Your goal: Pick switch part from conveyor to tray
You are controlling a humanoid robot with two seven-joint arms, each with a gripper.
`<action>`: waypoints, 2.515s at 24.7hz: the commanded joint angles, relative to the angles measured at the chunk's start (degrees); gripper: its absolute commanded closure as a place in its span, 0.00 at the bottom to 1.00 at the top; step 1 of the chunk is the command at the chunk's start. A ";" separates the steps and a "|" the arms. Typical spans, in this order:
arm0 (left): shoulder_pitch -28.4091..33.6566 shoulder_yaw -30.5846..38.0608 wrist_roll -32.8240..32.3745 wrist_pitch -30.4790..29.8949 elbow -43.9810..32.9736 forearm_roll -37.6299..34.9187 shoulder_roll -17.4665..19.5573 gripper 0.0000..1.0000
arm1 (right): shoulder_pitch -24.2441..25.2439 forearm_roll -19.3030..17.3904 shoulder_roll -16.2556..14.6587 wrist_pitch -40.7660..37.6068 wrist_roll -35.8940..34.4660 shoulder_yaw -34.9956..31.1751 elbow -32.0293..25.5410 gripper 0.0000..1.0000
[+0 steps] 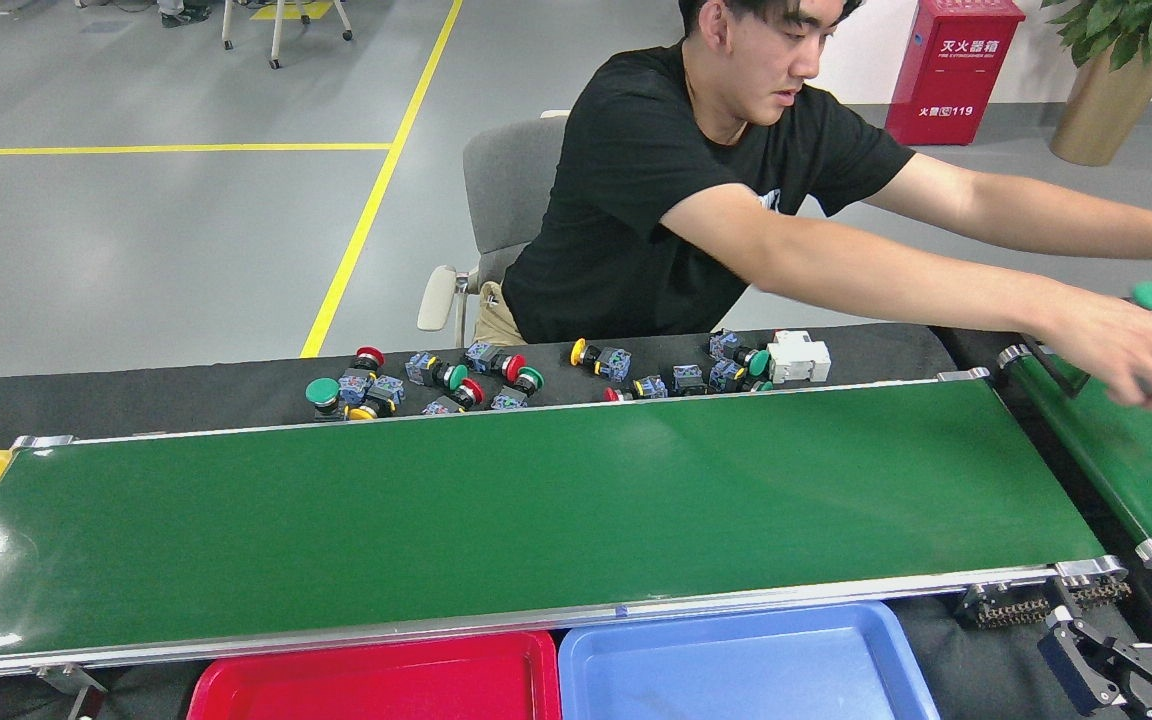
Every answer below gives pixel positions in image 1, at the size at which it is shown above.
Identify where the white circuit breaker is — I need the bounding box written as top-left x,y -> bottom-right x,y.
767,330 -> 833,386

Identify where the green conveyor belt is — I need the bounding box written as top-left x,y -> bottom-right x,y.
0,368 -> 1132,696
996,343 -> 1152,569

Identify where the blue plastic tray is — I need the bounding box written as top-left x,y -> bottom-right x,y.
558,600 -> 940,720

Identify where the red plastic tray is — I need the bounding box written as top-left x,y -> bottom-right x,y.
186,630 -> 562,720

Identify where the person's right hand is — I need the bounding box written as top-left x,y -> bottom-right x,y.
1041,290 -> 1152,421

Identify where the potted plant in gold pot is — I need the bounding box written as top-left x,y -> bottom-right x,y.
1041,0 -> 1152,167

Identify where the red fire extinguisher box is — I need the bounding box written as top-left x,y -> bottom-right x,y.
884,0 -> 1027,147

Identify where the grey office chair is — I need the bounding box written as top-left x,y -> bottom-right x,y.
416,110 -> 572,349

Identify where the white stand on wheels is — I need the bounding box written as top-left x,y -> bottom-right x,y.
221,0 -> 354,69

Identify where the black drive chain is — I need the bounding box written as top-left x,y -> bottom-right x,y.
956,575 -> 1132,629

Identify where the black guide rail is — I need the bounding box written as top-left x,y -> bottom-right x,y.
1021,335 -> 1087,399

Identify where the red push button switch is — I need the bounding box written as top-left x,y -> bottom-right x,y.
465,341 -> 528,385
603,375 -> 670,403
422,377 -> 486,416
338,346 -> 386,403

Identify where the yellow push button switch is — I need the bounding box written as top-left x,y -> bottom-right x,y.
347,375 -> 407,421
570,338 -> 633,383

